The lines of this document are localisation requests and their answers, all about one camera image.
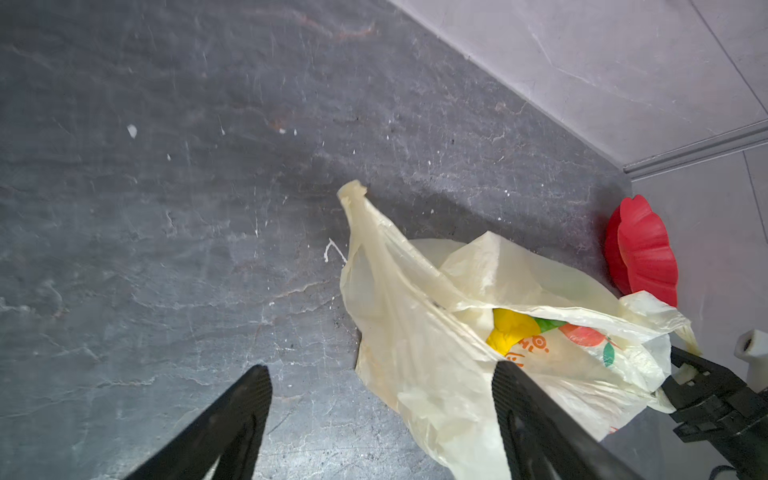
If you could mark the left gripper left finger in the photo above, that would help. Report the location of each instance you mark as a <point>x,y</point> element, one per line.
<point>225,439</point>

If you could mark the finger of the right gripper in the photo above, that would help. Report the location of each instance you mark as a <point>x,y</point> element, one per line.
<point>714,404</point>

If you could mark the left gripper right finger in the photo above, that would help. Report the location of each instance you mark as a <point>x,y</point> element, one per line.
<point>541,440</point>

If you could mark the cream plastic bag fruit print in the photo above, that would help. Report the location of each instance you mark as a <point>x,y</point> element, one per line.
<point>424,309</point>

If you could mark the red flower-shaped plastic bowl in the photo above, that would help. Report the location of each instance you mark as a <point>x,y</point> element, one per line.
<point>638,252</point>

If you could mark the yellow bell pepper fake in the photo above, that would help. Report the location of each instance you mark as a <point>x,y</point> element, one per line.
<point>509,328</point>

